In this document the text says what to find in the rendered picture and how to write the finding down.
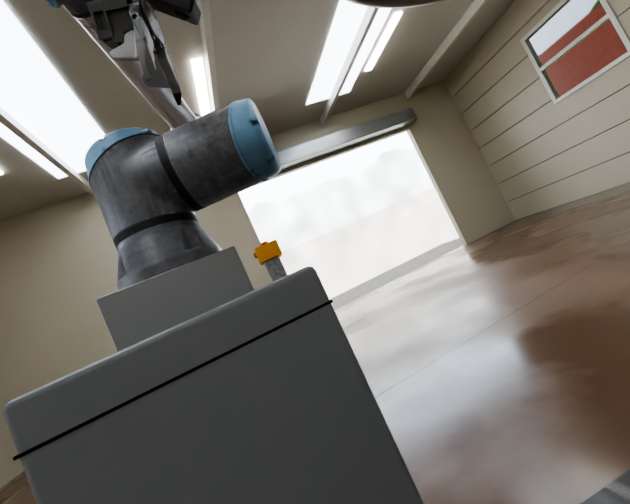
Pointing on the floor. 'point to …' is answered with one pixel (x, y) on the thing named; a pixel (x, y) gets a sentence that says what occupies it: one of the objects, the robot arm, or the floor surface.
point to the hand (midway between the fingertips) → (170, 94)
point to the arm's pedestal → (218, 414)
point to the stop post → (268, 253)
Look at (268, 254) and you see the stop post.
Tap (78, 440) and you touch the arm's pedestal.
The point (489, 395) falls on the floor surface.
